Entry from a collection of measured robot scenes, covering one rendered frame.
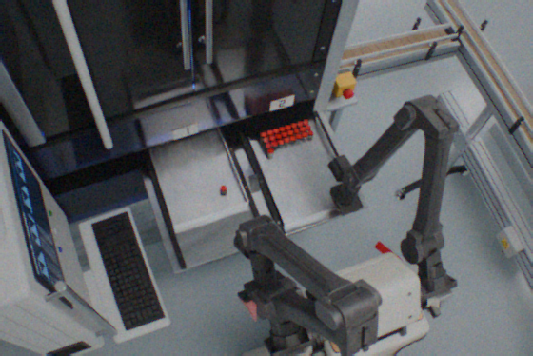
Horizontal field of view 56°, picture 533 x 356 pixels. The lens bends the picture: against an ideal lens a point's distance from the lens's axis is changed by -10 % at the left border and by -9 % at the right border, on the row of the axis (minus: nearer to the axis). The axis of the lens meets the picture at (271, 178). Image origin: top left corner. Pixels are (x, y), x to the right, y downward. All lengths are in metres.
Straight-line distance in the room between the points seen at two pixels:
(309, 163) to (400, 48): 0.62
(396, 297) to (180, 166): 0.94
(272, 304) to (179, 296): 1.37
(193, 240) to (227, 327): 0.90
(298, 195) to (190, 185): 0.36
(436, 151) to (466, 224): 1.76
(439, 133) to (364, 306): 0.46
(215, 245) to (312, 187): 0.39
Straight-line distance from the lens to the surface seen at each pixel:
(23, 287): 1.12
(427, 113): 1.29
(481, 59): 2.37
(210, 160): 1.90
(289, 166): 1.90
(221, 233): 1.79
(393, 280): 1.29
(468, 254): 2.98
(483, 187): 2.59
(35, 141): 1.63
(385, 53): 2.17
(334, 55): 1.75
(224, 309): 2.62
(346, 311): 0.99
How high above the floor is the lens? 2.57
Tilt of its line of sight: 64 degrees down
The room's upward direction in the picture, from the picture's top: 11 degrees clockwise
